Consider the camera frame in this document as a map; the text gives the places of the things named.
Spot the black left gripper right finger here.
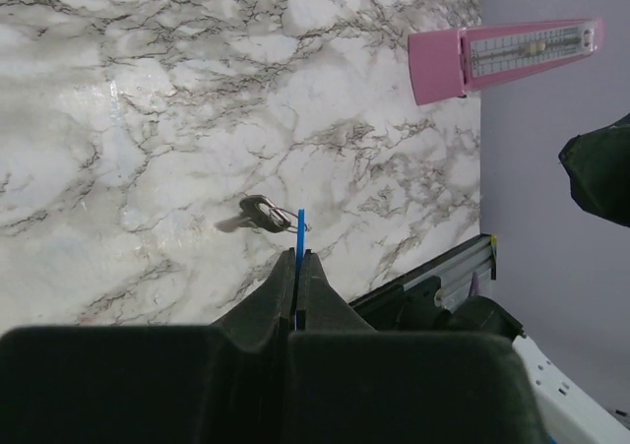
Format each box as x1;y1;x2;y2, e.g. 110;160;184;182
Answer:
284;252;548;443

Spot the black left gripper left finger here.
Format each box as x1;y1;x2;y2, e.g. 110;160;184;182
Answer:
1;251;295;443

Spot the silver metal key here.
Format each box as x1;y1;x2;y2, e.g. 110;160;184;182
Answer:
215;195;284;233

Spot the blue plastic key tag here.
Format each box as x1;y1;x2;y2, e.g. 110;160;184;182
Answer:
292;209;306;330

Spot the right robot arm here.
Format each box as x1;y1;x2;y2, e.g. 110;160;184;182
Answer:
399;110;629;443

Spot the pink metronome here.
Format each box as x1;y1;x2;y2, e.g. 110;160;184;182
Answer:
408;18;604;105

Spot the black table edge frame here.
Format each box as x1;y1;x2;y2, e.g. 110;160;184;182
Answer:
350;234;496;331

